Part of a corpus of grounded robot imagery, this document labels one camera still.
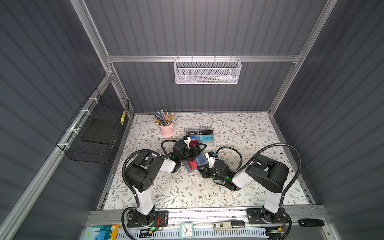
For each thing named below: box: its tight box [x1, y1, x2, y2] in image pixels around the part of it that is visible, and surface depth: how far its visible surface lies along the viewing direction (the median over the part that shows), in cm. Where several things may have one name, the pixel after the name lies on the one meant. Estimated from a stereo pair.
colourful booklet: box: [82, 224, 119, 240], surface depth 71 cm
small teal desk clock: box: [180, 222, 195, 239], surface depth 70 cm
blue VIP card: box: [190, 135, 199, 141], surface depth 101 cm
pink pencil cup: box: [159, 122, 175, 137], surface depth 107 cm
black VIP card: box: [185, 130, 199, 137], surface depth 101 cm
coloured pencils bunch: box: [153, 109, 175, 127], surface depth 104 cm
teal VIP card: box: [199, 134, 214, 143], surface depth 101 cm
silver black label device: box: [213, 220, 246, 230], surface depth 69 cm
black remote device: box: [298, 218, 325, 227], surface depth 72 cm
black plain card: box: [199, 130, 213, 135], surface depth 101 cm
